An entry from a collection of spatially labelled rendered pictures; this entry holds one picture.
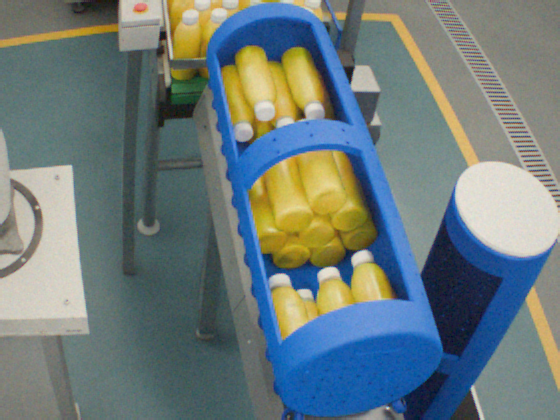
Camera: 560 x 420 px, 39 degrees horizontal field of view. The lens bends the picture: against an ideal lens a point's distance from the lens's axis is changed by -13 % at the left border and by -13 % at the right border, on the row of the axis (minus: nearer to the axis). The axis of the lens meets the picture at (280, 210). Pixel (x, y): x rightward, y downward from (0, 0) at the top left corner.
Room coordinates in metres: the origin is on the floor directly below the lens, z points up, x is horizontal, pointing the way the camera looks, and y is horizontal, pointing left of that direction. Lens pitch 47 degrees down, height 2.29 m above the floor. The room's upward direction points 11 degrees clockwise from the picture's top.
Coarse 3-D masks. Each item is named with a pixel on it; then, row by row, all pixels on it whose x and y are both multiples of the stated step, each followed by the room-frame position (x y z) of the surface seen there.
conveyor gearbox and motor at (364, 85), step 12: (360, 72) 1.87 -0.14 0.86; (372, 72) 1.89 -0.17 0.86; (360, 84) 1.82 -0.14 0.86; (372, 84) 1.83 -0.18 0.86; (360, 96) 1.79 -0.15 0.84; (372, 96) 1.81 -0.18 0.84; (360, 108) 1.80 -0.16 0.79; (372, 108) 1.81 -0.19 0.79; (372, 120) 1.81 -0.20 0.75; (372, 132) 1.84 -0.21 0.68
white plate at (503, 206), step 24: (480, 168) 1.40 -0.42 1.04; (504, 168) 1.42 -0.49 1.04; (456, 192) 1.31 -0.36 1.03; (480, 192) 1.33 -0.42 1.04; (504, 192) 1.34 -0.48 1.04; (528, 192) 1.36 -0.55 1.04; (480, 216) 1.25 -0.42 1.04; (504, 216) 1.27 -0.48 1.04; (528, 216) 1.29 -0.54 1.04; (552, 216) 1.30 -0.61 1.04; (480, 240) 1.19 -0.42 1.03; (504, 240) 1.20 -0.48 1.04; (528, 240) 1.21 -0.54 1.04; (552, 240) 1.23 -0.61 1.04
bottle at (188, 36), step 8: (184, 24) 1.67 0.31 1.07; (192, 24) 1.66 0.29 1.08; (176, 32) 1.66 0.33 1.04; (184, 32) 1.65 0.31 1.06; (192, 32) 1.66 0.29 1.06; (200, 32) 1.67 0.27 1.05; (176, 40) 1.65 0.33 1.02; (184, 40) 1.65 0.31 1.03; (192, 40) 1.65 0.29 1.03; (200, 40) 1.67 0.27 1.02; (176, 48) 1.65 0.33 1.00; (184, 48) 1.65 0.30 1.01; (192, 48) 1.65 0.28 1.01; (176, 56) 1.65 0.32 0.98; (184, 56) 1.65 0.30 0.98; (192, 56) 1.65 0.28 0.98; (176, 72) 1.65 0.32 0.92; (184, 72) 1.65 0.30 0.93; (192, 72) 1.66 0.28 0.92
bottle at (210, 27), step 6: (210, 18) 1.70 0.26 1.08; (210, 24) 1.69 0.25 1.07; (216, 24) 1.69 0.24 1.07; (204, 30) 1.69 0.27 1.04; (210, 30) 1.68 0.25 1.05; (204, 36) 1.68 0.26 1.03; (210, 36) 1.67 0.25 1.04; (204, 42) 1.68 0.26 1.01; (204, 48) 1.68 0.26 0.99; (204, 54) 1.67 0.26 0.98; (198, 72) 1.69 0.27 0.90; (204, 72) 1.67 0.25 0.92
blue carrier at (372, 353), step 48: (240, 48) 1.56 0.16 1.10; (288, 48) 1.60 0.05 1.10; (336, 96) 1.50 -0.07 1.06; (240, 144) 1.37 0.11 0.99; (288, 144) 1.15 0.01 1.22; (336, 144) 1.16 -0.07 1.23; (240, 192) 1.11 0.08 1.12; (384, 192) 1.10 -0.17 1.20; (384, 240) 1.12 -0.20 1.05; (288, 336) 0.79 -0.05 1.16; (336, 336) 0.76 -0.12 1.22; (384, 336) 0.77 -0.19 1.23; (432, 336) 0.81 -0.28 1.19; (288, 384) 0.73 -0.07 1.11; (336, 384) 0.75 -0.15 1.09; (384, 384) 0.79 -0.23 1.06
